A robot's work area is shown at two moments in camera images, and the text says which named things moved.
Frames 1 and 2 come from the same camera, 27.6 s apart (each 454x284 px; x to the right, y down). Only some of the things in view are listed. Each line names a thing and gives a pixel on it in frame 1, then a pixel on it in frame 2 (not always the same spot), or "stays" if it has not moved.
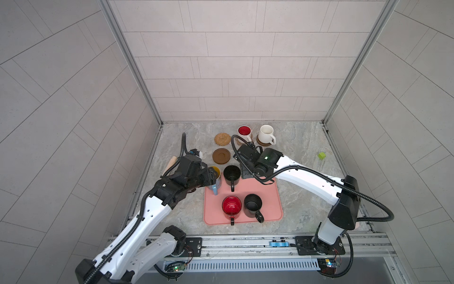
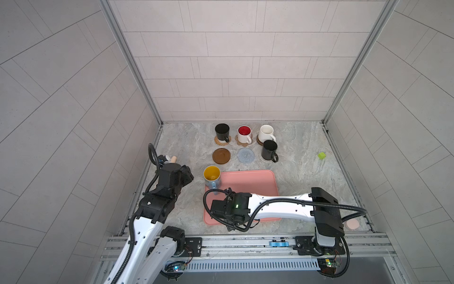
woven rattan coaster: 222,139 stays
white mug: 266,135 stays
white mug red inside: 245,132 stays
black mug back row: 232,174 -> 222,131
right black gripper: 244,173 -> 226,220
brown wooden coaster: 221,156 stays
